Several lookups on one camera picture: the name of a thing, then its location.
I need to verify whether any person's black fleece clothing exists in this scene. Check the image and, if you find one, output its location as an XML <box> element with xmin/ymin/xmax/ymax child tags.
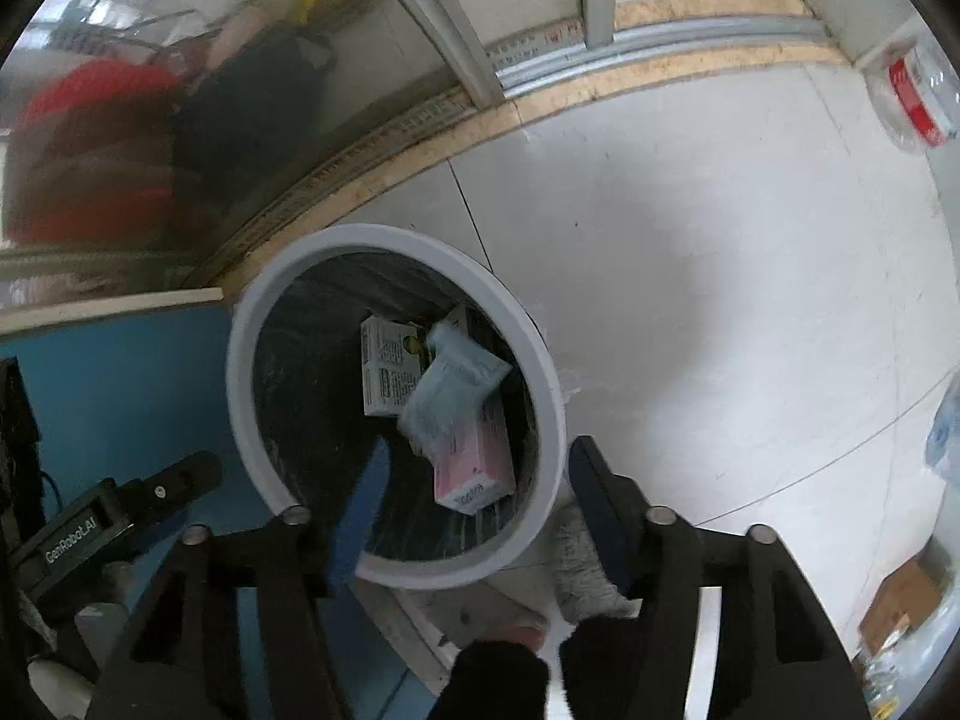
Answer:
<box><xmin>442</xmin><ymin>611</ymin><xmax>655</xmax><ymax>720</ymax></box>

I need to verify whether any clear red label water bottle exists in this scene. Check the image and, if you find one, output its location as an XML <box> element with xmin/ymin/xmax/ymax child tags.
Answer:
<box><xmin>862</xmin><ymin>37</ymin><xmax>960</xmax><ymax>156</ymax></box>

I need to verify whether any brown cardboard box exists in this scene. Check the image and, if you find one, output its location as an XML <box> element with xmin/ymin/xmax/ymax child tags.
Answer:
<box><xmin>859</xmin><ymin>559</ymin><xmax>942</xmax><ymax>651</ymax></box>

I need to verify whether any white rimmed trash bin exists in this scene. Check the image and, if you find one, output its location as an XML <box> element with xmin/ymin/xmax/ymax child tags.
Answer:
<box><xmin>227</xmin><ymin>223</ymin><xmax>565</xmax><ymax>590</ymax></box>

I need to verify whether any light blue plastic wrapper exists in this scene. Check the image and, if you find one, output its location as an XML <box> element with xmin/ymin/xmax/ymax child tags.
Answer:
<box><xmin>397</xmin><ymin>321</ymin><xmax>515</xmax><ymax>458</ymax></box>

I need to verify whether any blue cabinet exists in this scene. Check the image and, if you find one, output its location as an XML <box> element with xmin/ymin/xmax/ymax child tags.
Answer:
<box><xmin>0</xmin><ymin>291</ymin><xmax>451</xmax><ymax>720</ymax></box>

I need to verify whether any pink cardboard box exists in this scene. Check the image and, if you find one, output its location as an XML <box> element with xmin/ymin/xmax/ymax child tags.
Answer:
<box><xmin>433</xmin><ymin>305</ymin><xmax>516</xmax><ymax>517</ymax></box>

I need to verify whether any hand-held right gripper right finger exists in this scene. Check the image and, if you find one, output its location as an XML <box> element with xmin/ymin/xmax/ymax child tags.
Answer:
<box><xmin>568</xmin><ymin>435</ymin><xmax>875</xmax><ymax>720</ymax></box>

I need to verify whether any frosted glass sliding door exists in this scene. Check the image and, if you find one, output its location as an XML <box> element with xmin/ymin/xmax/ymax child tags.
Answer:
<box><xmin>0</xmin><ymin>0</ymin><xmax>623</xmax><ymax>301</ymax></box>

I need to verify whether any dark bag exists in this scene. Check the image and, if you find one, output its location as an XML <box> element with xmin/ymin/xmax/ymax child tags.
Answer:
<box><xmin>171</xmin><ymin>22</ymin><xmax>332</xmax><ymax>192</ymax></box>

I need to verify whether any red bag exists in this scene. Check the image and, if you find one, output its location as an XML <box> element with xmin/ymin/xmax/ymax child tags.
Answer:
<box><xmin>6</xmin><ymin>64</ymin><xmax>181</xmax><ymax>245</ymax></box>

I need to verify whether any clear bluish plastic bag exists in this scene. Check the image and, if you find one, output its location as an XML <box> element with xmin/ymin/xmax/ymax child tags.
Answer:
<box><xmin>926</xmin><ymin>388</ymin><xmax>960</xmax><ymax>482</ymax></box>

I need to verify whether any white printed cardboard box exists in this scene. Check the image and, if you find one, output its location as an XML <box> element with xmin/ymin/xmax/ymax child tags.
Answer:
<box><xmin>360</xmin><ymin>315</ymin><xmax>432</xmax><ymax>419</ymax></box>

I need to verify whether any person's right grey slipper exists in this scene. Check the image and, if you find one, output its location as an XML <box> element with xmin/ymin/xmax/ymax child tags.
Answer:
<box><xmin>551</xmin><ymin>506</ymin><xmax>640</xmax><ymax>623</ymax></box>

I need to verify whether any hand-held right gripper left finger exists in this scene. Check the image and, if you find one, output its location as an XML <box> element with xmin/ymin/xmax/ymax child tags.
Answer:
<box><xmin>88</xmin><ymin>439</ymin><xmax>392</xmax><ymax>720</ymax></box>

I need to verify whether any person's left forearm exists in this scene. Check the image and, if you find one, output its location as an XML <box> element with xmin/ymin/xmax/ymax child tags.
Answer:
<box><xmin>28</xmin><ymin>600</ymin><xmax>121</xmax><ymax>717</ymax></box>

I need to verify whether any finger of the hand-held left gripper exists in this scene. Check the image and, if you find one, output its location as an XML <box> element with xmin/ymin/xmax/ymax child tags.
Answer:
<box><xmin>124</xmin><ymin>451</ymin><xmax>224</xmax><ymax>537</ymax></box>

